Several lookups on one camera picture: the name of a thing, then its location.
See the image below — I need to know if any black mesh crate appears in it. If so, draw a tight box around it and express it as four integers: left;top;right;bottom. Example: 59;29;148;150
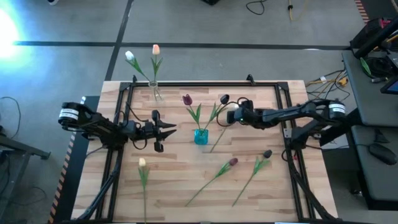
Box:
350;17;386;49

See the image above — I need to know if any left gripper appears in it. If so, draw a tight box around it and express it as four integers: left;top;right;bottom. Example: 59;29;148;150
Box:
144;109;177;153

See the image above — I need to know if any dark purple artificial tulip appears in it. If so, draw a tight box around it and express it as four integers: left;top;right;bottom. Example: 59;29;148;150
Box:
231;149;274;208
203;94;231;131

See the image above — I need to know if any green artificial leaf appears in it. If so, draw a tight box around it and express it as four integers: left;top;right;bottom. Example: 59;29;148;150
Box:
360;57;373;77

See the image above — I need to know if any black coiled cable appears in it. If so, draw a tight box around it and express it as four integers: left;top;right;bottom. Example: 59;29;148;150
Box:
371;57;393;78

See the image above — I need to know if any grey side table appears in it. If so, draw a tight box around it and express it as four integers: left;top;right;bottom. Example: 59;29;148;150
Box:
341;49;398;127

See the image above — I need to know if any black computer mouse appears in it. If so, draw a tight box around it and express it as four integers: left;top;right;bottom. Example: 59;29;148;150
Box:
368;142;398;166

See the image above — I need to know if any black floor cable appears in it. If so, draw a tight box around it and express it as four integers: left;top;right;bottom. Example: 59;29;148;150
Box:
245;0;266;16

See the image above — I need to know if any clear glass vase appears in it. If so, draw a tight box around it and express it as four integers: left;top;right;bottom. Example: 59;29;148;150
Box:
148;80;164;101

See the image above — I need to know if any black metal stand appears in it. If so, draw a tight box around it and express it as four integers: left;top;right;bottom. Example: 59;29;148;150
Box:
0;135;52;218

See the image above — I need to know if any thin black cable loop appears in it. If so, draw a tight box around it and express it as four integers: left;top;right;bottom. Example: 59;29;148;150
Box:
0;96;22;139

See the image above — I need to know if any floor cable bundle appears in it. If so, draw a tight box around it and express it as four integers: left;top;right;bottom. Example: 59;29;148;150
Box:
306;68;349;103

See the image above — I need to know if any pale yellow artificial tulip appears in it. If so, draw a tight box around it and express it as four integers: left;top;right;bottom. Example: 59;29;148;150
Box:
137;157;150;224

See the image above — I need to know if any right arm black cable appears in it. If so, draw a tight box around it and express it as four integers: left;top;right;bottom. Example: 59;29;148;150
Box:
216;96;249;128

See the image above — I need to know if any black stand pole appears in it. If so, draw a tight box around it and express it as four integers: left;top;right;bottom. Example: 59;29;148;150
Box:
354;17;398;58

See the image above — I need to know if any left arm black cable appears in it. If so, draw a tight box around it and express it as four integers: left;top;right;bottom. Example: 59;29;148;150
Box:
125;101;156;151

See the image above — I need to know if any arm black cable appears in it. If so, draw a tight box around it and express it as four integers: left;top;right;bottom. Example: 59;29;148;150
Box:
125;101;156;151
216;96;249;128

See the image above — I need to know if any black aluminium table frame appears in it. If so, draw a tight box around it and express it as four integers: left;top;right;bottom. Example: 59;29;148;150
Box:
95;81;336;222

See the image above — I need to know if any blue cut-glass vase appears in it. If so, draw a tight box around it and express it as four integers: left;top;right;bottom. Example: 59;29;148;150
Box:
194;128;210;146

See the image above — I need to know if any dark grey desk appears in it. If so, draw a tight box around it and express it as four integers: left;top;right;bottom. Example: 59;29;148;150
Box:
350;125;398;210

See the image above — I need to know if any black screen device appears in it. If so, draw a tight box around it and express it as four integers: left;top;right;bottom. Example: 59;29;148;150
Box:
380;76;398;95

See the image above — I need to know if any maroon artificial tulip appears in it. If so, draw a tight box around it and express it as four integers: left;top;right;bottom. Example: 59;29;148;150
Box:
182;94;203;131
185;157;239;207

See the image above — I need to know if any yellow floor cable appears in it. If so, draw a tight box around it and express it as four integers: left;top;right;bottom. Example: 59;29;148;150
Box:
287;0;309;23

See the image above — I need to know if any peach artificial tulip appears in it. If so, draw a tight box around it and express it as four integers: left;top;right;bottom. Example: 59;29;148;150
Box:
150;44;164;83

